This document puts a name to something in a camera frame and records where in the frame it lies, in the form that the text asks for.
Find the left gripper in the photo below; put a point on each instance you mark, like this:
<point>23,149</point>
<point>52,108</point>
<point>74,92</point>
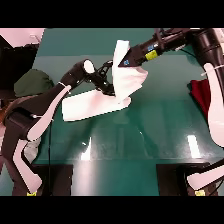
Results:
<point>104,86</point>

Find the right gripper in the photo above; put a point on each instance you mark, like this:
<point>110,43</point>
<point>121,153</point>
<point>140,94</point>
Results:
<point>140,54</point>

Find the white garment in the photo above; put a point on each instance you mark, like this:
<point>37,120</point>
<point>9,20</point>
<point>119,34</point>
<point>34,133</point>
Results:
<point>100,103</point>

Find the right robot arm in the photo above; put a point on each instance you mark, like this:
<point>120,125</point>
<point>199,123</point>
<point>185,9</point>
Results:
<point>210,46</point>

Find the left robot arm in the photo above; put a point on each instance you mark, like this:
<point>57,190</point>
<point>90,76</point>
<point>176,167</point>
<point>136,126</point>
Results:
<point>36,110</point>

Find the dark green garment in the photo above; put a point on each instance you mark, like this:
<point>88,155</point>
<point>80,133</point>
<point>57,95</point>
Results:
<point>33,82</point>

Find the red garment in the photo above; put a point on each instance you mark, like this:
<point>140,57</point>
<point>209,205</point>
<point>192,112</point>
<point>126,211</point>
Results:
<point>201,95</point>

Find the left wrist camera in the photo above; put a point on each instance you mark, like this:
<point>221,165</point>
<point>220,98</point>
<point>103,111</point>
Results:
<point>106,68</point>

